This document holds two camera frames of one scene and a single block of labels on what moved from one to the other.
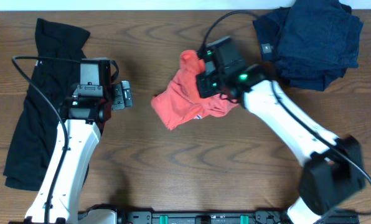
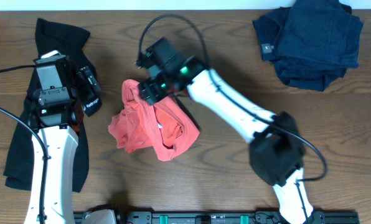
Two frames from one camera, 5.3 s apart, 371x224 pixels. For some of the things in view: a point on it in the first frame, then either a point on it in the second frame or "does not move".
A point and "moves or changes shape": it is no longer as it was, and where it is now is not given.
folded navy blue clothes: x=310 y=42 does not move
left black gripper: x=123 y=94 to x=90 y=80
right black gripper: x=205 y=84 to x=152 y=90
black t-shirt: x=32 y=154 does not move
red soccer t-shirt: x=180 y=101 moves or changes shape
